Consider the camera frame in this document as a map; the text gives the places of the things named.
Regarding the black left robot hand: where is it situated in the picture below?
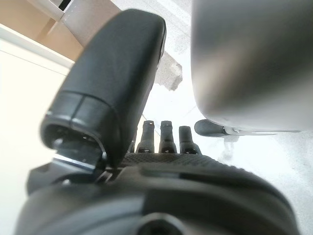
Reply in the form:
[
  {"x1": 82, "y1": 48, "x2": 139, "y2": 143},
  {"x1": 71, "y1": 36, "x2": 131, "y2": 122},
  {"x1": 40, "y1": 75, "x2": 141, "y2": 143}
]
[{"x1": 14, "y1": 8, "x2": 300, "y2": 235}]

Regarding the black left robot foot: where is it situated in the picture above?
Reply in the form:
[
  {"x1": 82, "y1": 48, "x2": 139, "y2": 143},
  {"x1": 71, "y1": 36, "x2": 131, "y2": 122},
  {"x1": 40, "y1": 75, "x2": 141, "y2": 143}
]
[{"x1": 194, "y1": 119, "x2": 228, "y2": 137}]

